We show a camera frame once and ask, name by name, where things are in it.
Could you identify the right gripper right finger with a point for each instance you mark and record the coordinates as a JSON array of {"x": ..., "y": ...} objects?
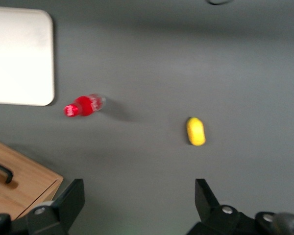
[{"x": 215, "y": 218}]

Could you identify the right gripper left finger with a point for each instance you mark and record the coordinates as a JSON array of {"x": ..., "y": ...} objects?
[{"x": 63, "y": 210}]

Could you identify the red soda can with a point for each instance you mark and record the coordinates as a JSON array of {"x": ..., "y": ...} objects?
[{"x": 84, "y": 106}]

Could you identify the white rectangular tray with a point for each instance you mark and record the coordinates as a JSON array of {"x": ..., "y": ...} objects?
[{"x": 19, "y": 56}]

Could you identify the wooden drawer cabinet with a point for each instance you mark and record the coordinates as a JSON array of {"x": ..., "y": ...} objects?
[{"x": 27, "y": 193}]

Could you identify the wooden drawer front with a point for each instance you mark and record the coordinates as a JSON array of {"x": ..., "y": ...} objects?
[{"x": 31, "y": 171}]

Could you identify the yellow lemon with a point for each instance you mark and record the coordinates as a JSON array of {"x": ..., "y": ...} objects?
[{"x": 196, "y": 132}]

